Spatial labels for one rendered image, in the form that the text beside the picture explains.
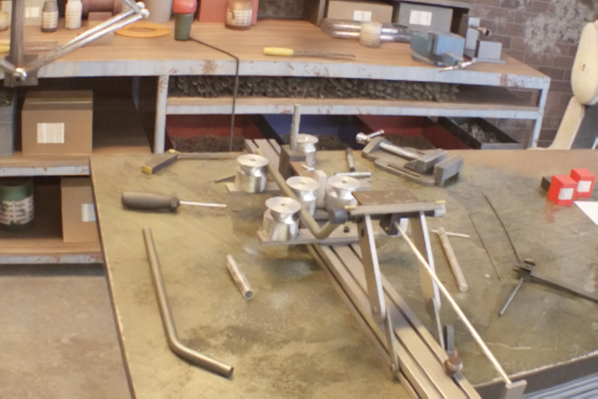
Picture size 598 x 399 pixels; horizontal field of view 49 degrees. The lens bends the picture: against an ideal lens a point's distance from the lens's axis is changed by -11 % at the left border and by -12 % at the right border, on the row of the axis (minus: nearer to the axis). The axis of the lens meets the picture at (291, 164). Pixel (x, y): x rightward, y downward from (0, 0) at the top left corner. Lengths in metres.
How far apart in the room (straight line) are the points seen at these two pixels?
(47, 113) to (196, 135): 0.80
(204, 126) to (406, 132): 0.93
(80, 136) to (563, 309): 1.81
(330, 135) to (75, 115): 1.18
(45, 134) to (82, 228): 0.39
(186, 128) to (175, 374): 2.20
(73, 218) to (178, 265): 1.61
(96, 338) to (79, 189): 0.56
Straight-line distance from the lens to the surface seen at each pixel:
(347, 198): 1.12
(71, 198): 2.58
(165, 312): 0.91
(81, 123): 2.46
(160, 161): 1.35
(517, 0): 3.85
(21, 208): 2.70
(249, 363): 0.86
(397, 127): 3.28
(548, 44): 4.04
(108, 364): 2.24
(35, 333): 2.38
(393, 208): 0.90
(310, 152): 1.41
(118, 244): 1.08
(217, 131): 3.00
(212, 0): 2.97
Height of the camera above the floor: 1.41
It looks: 22 degrees down
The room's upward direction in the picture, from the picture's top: 7 degrees clockwise
